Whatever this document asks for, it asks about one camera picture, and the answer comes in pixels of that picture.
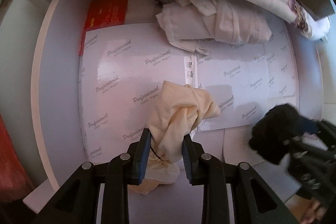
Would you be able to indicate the cream cloth bundle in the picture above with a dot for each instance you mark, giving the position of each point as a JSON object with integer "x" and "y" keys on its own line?
{"x": 173, "y": 119}

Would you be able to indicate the dark sock bundle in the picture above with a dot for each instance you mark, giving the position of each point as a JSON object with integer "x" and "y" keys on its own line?
{"x": 273, "y": 132}

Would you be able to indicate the grey card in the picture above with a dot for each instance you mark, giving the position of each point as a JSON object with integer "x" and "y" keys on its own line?
{"x": 141, "y": 6}

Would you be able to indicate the white floral cloth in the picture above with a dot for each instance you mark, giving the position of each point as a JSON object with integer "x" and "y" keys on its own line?
{"x": 299, "y": 12}

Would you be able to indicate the red blanket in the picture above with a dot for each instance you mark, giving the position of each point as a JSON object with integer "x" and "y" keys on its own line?
{"x": 10, "y": 150}

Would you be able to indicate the red booklet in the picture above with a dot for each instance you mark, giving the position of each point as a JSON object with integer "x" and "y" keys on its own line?
{"x": 107, "y": 11}

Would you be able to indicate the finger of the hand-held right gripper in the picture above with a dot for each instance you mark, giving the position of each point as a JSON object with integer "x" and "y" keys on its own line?
{"x": 298, "y": 144}
{"x": 311, "y": 127}

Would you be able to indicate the clear plastic sleeve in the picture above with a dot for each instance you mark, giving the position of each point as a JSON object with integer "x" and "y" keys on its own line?
{"x": 190, "y": 71}

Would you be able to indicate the glossy printed paper sheets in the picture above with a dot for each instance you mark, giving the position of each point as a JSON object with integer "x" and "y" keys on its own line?
{"x": 131, "y": 66}

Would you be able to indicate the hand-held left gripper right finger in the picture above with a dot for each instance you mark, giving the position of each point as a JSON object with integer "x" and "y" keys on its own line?
{"x": 187, "y": 161}

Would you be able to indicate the white cloth bundle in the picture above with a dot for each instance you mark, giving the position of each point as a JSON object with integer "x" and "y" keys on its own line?
{"x": 223, "y": 24}

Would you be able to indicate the white bedside nightstand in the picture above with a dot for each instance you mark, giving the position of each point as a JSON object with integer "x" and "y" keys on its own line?
{"x": 60, "y": 82}

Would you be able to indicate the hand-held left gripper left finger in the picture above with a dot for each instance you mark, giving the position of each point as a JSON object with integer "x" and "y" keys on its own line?
{"x": 144, "y": 155}

